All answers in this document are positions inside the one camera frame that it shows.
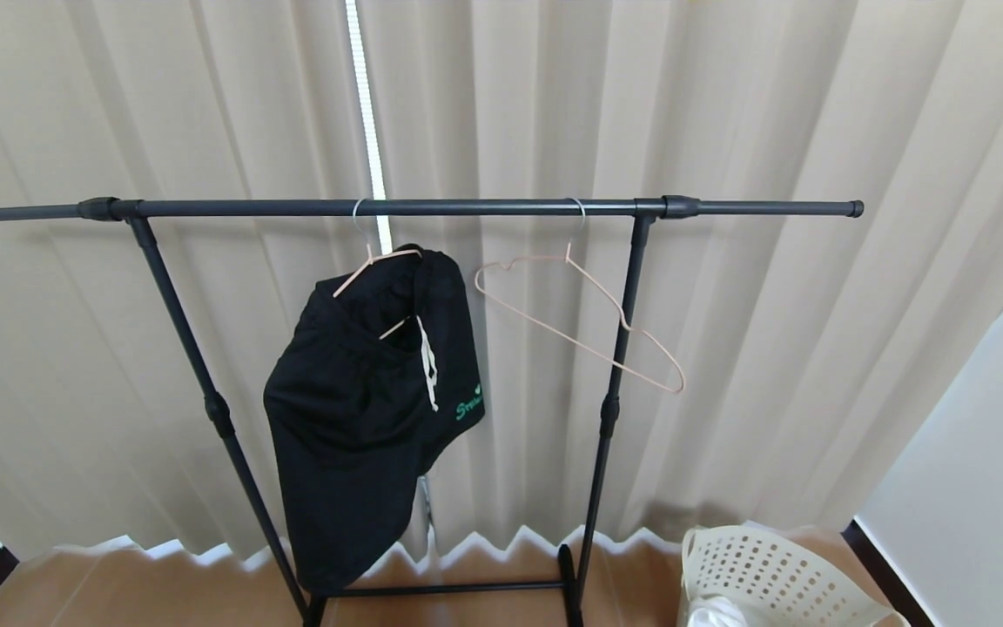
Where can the pink clothes hanger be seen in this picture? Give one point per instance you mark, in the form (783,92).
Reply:
(597,293)
(353,276)

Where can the black shorts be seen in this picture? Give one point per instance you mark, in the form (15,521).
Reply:
(353,435)

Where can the white printed T-shirt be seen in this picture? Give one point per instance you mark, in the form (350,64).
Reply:
(715,615)

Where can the black clothes rack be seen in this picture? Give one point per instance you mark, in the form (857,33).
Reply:
(484,207)

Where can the white laundry basket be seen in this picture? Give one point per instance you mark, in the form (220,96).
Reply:
(771,566)

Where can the beige curtain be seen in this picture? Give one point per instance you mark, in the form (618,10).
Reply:
(771,113)

